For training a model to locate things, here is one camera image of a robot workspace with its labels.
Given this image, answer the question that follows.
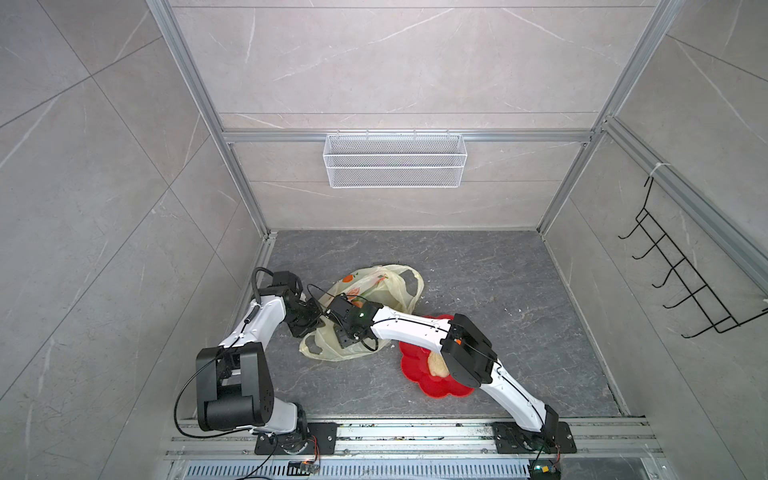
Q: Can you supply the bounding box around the yellow plastic bag fruit print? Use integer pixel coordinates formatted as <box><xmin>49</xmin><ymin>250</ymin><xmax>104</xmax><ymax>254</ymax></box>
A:
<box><xmin>299</xmin><ymin>264</ymin><xmax>425</xmax><ymax>362</ymax></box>

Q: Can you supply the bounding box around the red flower shaped plate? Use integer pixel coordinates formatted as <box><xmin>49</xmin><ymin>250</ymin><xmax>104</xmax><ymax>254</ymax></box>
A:
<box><xmin>399</xmin><ymin>342</ymin><xmax>474</xmax><ymax>399</ymax></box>

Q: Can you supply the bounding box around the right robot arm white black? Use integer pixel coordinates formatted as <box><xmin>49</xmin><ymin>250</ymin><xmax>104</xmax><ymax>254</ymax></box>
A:
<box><xmin>325</xmin><ymin>295</ymin><xmax>559</xmax><ymax>449</ymax></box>

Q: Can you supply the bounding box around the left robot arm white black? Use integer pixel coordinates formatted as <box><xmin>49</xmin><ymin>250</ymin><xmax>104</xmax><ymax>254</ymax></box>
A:
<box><xmin>173</xmin><ymin>286</ymin><xmax>320</xmax><ymax>455</ymax></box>

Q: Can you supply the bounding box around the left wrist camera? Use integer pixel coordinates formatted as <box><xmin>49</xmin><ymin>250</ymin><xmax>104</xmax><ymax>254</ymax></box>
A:
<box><xmin>260</xmin><ymin>271</ymin><xmax>303</xmax><ymax>297</ymax></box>

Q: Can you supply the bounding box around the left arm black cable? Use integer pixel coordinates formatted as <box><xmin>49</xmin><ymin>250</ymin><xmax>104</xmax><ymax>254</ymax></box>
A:
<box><xmin>250</xmin><ymin>266</ymin><xmax>277</xmax><ymax>307</ymax></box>

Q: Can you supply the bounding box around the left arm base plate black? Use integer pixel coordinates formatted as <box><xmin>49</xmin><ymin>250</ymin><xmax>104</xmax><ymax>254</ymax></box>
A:
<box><xmin>254</xmin><ymin>422</ymin><xmax>339</xmax><ymax>456</ymax></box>

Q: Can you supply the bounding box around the white wire mesh basket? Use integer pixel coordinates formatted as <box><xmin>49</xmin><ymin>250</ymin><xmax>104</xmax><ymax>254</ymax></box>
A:
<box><xmin>323</xmin><ymin>133</ymin><xmax>468</xmax><ymax>189</ymax></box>

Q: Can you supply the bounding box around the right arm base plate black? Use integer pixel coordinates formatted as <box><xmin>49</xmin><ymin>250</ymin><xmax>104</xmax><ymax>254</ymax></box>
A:
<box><xmin>491</xmin><ymin>422</ymin><xmax>577</xmax><ymax>454</ymax></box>

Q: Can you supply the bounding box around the aluminium mounting rail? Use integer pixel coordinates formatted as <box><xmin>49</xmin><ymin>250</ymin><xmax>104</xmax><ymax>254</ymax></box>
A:
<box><xmin>154</xmin><ymin>417</ymin><xmax>676</xmax><ymax>479</ymax></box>

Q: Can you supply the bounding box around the black wire hook rack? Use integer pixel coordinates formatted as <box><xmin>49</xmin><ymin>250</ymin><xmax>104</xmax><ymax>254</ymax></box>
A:
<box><xmin>617</xmin><ymin>176</ymin><xmax>767</xmax><ymax>339</ymax></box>

